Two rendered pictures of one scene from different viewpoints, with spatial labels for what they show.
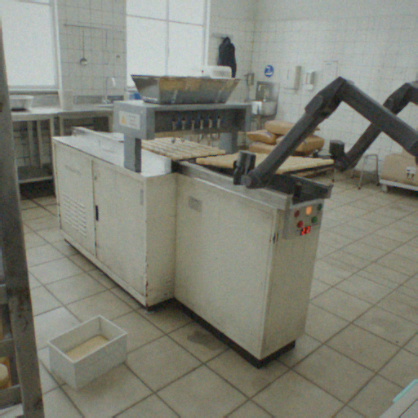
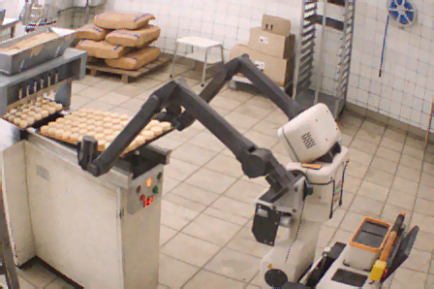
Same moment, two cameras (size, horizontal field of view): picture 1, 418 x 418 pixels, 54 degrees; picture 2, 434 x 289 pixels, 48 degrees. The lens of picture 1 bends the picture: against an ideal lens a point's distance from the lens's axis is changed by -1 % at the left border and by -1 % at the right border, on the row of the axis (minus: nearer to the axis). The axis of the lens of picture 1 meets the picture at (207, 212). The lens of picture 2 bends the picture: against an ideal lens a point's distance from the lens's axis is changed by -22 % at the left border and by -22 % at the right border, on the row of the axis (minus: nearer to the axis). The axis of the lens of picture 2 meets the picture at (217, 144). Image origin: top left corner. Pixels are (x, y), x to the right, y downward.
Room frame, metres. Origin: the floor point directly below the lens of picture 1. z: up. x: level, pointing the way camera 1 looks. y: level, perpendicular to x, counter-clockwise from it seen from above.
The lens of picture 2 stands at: (-0.42, 0.18, 1.97)
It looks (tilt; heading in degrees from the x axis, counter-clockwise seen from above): 24 degrees down; 337
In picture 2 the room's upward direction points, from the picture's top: 7 degrees clockwise
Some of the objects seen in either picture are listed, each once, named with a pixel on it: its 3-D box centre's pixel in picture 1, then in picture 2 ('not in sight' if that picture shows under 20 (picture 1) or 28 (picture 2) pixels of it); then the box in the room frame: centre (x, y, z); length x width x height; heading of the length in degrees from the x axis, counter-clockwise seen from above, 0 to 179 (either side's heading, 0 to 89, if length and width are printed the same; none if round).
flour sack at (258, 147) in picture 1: (275, 150); (104, 47); (5.71, -0.90, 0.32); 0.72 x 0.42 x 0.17; 49
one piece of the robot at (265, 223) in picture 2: not in sight; (284, 205); (1.22, -0.81, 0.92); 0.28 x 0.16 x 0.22; 130
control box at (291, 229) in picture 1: (304, 218); (145, 189); (1.68, -0.42, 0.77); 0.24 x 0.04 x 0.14; 131
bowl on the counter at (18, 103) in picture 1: (16, 103); not in sight; (4.20, 1.98, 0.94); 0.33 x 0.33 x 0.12
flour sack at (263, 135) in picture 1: (272, 135); (101, 29); (6.06, -0.89, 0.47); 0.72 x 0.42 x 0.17; 135
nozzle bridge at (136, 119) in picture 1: (184, 133); (27, 92); (2.33, 0.15, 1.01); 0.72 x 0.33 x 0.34; 131
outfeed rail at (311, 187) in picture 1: (192, 151); (31, 104); (2.51, 0.12, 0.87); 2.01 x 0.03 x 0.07; 41
